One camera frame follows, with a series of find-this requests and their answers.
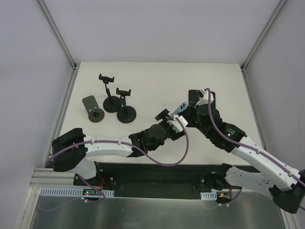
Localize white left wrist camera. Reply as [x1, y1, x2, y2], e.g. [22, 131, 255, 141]
[167, 114, 188, 133]

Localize white slotted cable duct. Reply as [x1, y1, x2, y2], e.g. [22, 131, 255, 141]
[40, 187, 102, 198]
[200, 190, 232, 201]

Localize aluminium frame rail left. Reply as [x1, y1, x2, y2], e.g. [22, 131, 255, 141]
[35, 0, 79, 71]

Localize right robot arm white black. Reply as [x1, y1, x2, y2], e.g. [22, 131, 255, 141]
[181, 104, 305, 214]

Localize aluminium frame rail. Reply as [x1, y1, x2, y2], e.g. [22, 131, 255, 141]
[35, 0, 79, 71]
[241, 0, 288, 72]

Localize white slotted cable duct right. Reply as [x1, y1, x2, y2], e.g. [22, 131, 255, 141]
[200, 190, 232, 201]

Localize small metal folding phone stand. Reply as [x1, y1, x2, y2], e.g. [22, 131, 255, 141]
[82, 95, 105, 123]

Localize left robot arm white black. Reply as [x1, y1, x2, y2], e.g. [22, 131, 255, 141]
[48, 109, 188, 186]

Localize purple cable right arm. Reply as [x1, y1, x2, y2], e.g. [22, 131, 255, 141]
[204, 88, 305, 206]

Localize black round-base phone stand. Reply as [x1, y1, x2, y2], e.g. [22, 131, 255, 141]
[99, 74, 121, 113]
[116, 88, 137, 124]

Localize aluminium frame rail right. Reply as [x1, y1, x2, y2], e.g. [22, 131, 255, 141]
[241, 0, 288, 72]

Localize white slotted cable duct left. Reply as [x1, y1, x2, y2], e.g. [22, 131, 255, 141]
[40, 187, 102, 198]

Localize black phone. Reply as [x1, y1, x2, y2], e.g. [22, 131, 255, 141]
[188, 90, 202, 105]
[208, 91, 216, 111]

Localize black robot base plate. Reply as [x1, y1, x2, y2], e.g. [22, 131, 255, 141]
[87, 163, 231, 199]

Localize aluminium profile beam left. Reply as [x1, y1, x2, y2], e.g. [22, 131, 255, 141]
[30, 168, 75, 187]

